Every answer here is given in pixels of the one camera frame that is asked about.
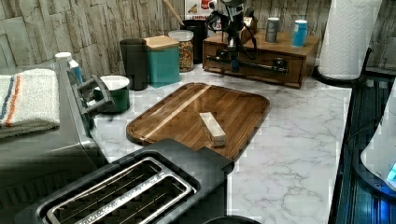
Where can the blue spice can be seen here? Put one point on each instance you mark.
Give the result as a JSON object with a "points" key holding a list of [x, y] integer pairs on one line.
{"points": [[299, 33]]}

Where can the glass jar of cereal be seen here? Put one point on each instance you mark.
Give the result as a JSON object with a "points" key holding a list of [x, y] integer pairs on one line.
{"points": [[184, 38]]}

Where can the wooden drawer box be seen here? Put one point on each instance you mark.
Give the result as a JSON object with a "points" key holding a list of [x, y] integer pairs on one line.
{"points": [[300, 60]]}

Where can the grey toaster oven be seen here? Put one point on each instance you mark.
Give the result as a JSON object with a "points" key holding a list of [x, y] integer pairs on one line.
{"points": [[34, 165]]}

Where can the white paper towel roll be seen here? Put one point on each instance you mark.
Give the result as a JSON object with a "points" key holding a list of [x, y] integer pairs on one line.
{"points": [[347, 36]]}

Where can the white-capped blue bottle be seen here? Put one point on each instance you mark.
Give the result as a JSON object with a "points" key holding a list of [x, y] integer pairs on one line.
{"points": [[71, 63]]}

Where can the red white poster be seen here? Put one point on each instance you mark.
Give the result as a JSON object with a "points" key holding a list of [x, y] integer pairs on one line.
{"points": [[197, 11]]}

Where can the black paper towel holder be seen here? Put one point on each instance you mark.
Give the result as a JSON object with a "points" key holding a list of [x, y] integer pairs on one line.
{"points": [[344, 81]]}

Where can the dark metal drawer handle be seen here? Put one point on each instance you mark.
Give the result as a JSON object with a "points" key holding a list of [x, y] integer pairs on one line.
{"points": [[278, 65]]}

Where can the butter stick block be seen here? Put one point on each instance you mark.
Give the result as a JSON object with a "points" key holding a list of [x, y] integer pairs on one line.
{"points": [[212, 130]]}

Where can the teal canister wooden lid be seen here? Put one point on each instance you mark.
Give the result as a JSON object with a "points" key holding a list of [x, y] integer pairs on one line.
{"points": [[163, 60]]}

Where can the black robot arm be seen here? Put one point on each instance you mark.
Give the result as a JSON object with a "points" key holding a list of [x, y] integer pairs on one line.
{"points": [[232, 23]]}

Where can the wooden cutting board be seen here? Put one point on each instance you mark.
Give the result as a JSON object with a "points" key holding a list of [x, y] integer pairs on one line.
{"points": [[178, 116]]}

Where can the black utensil holder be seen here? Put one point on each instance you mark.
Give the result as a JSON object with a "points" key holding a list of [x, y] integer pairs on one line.
{"points": [[199, 35]]}

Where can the green enamel mug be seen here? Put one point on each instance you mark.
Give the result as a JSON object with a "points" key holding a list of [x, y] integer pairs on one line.
{"points": [[118, 87]]}

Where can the striped folded towel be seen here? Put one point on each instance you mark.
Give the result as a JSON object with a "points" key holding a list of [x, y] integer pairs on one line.
{"points": [[29, 102]]}

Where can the black toaster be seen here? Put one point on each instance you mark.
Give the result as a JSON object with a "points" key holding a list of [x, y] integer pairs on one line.
{"points": [[163, 183]]}

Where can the wooden spoon handle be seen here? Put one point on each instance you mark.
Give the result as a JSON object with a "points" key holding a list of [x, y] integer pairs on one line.
{"points": [[173, 12]]}

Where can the dark grey canister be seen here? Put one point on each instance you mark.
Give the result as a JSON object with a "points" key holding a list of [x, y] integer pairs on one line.
{"points": [[135, 61]]}

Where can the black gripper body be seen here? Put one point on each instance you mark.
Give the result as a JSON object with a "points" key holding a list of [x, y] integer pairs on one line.
{"points": [[233, 53]]}

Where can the grey spice can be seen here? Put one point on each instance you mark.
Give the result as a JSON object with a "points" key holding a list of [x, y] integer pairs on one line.
{"points": [[272, 29]]}

